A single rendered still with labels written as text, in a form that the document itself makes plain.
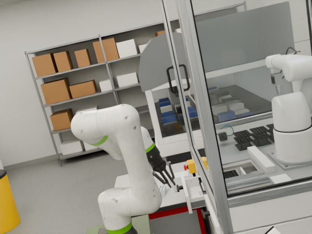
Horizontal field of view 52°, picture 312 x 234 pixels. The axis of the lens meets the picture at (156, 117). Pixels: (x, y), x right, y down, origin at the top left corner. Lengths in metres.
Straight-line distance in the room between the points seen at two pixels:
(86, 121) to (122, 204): 0.41
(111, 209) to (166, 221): 0.65
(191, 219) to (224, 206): 0.80
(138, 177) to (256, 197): 0.48
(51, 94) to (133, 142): 4.36
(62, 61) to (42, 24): 0.88
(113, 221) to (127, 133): 0.44
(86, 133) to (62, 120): 4.34
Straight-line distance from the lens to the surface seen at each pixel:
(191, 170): 2.13
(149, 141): 1.70
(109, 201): 1.48
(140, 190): 1.41
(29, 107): 6.20
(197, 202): 1.75
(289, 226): 1.42
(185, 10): 1.12
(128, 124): 1.25
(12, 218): 4.23
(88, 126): 1.29
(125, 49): 5.35
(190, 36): 1.12
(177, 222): 2.08
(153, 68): 2.46
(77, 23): 5.90
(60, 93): 5.56
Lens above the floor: 1.73
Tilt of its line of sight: 13 degrees down
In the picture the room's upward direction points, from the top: 13 degrees counter-clockwise
